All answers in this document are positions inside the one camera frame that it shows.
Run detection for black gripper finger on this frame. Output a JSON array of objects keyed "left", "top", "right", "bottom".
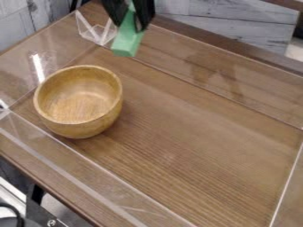
[
  {"left": 132, "top": 0, "right": 155, "bottom": 32},
  {"left": 100, "top": 0, "right": 130, "bottom": 27}
]

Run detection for green rectangular block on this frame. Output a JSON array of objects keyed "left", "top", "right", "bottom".
[{"left": 111, "top": 4, "right": 144, "bottom": 57}]

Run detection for brown wooden bowl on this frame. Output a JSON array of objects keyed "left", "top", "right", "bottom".
[{"left": 33, "top": 65, "right": 123, "bottom": 139}]

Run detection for black cable under table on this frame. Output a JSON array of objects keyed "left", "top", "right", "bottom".
[{"left": 0, "top": 201, "right": 27, "bottom": 227}]

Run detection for black table leg bracket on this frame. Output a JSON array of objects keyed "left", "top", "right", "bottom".
[{"left": 27, "top": 184, "right": 68, "bottom": 227}]

